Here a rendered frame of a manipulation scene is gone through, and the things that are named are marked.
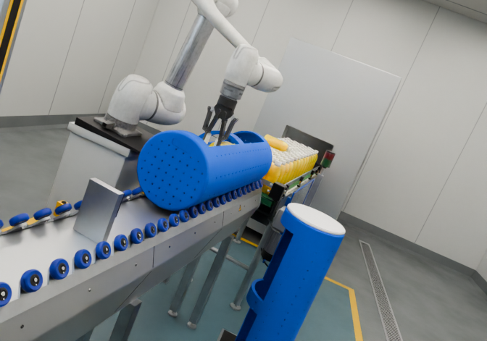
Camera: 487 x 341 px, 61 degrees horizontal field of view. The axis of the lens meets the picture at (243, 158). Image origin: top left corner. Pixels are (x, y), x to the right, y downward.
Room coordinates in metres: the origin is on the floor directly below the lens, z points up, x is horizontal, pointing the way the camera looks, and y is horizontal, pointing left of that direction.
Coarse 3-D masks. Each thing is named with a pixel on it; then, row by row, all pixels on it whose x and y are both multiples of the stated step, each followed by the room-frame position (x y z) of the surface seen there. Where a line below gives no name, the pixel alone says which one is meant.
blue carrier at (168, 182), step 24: (168, 144) 1.42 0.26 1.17; (192, 144) 1.40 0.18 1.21; (240, 144) 1.79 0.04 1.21; (264, 144) 2.13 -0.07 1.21; (144, 168) 1.44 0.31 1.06; (168, 168) 1.41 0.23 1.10; (192, 168) 1.39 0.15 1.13; (216, 168) 1.44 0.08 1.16; (240, 168) 1.70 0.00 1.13; (264, 168) 2.08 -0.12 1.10; (144, 192) 1.43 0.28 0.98; (168, 192) 1.41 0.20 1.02; (192, 192) 1.38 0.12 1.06; (216, 192) 1.52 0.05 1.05
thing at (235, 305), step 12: (276, 204) 2.35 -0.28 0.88; (252, 216) 2.53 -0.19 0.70; (264, 216) 2.62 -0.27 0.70; (240, 228) 3.81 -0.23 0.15; (264, 240) 2.65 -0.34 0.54; (216, 252) 2.73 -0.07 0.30; (240, 264) 2.68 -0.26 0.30; (252, 264) 2.65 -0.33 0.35; (252, 276) 2.67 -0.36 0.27; (240, 288) 2.66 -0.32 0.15; (240, 300) 2.65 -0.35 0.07
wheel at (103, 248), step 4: (100, 244) 0.95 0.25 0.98; (104, 244) 0.96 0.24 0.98; (108, 244) 0.97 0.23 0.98; (96, 248) 0.94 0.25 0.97; (100, 248) 0.94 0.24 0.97; (104, 248) 0.96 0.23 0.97; (108, 248) 0.97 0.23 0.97; (96, 252) 0.94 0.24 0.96; (100, 252) 0.94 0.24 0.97; (104, 252) 0.95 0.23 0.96; (108, 252) 0.96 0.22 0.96; (100, 256) 0.94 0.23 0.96; (104, 256) 0.95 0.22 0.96; (108, 256) 0.96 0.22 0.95
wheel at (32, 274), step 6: (30, 270) 0.74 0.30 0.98; (36, 270) 0.75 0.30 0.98; (24, 276) 0.73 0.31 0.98; (30, 276) 0.74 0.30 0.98; (36, 276) 0.75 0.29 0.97; (42, 276) 0.76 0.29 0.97; (24, 282) 0.72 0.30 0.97; (30, 282) 0.73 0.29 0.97; (36, 282) 0.75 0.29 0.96; (42, 282) 0.76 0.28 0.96; (24, 288) 0.72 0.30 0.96; (30, 288) 0.73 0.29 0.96; (36, 288) 0.74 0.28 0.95
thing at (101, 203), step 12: (96, 180) 1.08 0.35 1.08; (96, 192) 1.06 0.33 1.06; (108, 192) 1.05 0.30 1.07; (120, 192) 1.06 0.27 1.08; (84, 204) 1.07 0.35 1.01; (96, 204) 1.06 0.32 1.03; (108, 204) 1.05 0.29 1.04; (120, 204) 1.08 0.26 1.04; (84, 216) 1.06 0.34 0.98; (96, 216) 1.05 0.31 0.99; (108, 216) 1.05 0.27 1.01; (84, 228) 1.06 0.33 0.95; (96, 228) 1.05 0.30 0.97; (108, 228) 1.05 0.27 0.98; (96, 240) 1.05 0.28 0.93
